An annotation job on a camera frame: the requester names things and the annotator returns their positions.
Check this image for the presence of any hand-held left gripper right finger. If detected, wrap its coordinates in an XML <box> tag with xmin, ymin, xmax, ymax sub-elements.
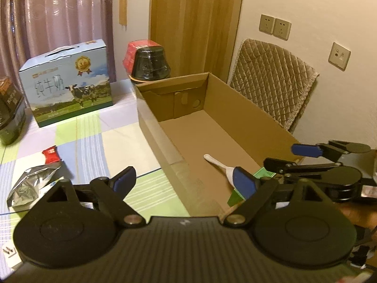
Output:
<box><xmin>223</xmin><ymin>166</ymin><xmax>324</xmax><ymax>228</ymax></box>

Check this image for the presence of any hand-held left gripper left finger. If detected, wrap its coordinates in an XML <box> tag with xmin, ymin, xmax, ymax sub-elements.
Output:
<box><xmin>44</xmin><ymin>166</ymin><xmax>147</xmax><ymax>228</ymax></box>

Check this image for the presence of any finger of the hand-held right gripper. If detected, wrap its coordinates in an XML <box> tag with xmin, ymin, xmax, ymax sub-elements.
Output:
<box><xmin>263</xmin><ymin>158</ymin><xmax>339</xmax><ymax>184</ymax></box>
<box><xmin>291</xmin><ymin>139</ymin><xmax>352</xmax><ymax>162</ymax></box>

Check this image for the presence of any green packet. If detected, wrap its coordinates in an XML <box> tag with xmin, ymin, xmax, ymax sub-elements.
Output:
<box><xmin>227</xmin><ymin>167</ymin><xmax>277</xmax><ymax>207</ymax></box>

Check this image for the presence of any brown cardboard box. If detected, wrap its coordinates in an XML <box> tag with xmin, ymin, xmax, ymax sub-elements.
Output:
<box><xmin>134</xmin><ymin>72</ymin><xmax>305</xmax><ymax>217</ymax></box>

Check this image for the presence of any checked tablecloth desktop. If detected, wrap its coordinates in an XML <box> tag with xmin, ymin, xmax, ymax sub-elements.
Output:
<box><xmin>0</xmin><ymin>79</ymin><xmax>192</xmax><ymax>242</ymax></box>

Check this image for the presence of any white plastic spoon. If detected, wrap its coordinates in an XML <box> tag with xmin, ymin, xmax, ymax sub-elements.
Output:
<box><xmin>204</xmin><ymin>154</ymin><xmax>237</xmax><ymax>188</ymax></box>

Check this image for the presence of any small red packet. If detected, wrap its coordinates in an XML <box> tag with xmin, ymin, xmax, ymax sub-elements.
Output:
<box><xmin>42</xmin><ymin>145</ymin><xmax>62</xmax><ymax>164</ymax></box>

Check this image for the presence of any silver foil bag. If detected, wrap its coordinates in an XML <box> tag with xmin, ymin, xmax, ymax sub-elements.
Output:
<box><xmin>6</xmin><ymin>162</ymin><xmax>63</xmax><ymax>212</ymax></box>

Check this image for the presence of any blue milk carton box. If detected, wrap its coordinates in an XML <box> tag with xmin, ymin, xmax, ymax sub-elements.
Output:
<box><xmin>18</xmin><ymin>39</ymin><xmax>115</xmax><ymax>128</ymax></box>

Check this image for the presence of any green black instant noodle bowl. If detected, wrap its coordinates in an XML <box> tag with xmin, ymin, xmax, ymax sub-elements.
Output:
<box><xmin>0</xmin><ymin>77</ymin><xmax>27</xmax><ymax>146</ymax></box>

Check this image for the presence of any white printed paper packet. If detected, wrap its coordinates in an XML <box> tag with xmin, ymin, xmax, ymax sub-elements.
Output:
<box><xmin>2</xmin><ymin>240</ymin><xmax>22</xmax><ymax>269</ymax></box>

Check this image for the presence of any wooden door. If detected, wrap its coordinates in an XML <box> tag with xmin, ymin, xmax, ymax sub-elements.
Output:
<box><xmin>150</xmin><ymin>0</ymin><xmax>246</xmax><ymax>83</ymax></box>

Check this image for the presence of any brown tape strip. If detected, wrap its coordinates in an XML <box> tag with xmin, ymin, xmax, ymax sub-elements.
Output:
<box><xmin>118</xmin><ymin>0</ymin><xmax>128</xmax><ymax>32</ymax></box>

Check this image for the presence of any pink curtain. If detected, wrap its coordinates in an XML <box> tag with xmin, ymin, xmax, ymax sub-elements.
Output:
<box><xmin>0</xmin><ymin>0</ymin><xmax>114</xmax><ymax>87</ymax></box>

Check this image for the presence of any beige round-hole wall socket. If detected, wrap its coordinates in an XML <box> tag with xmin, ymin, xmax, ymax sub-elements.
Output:
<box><xmin>328</xmin><ymin>42</ymin><xmax>351</xmax><ymax>71</ymax></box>

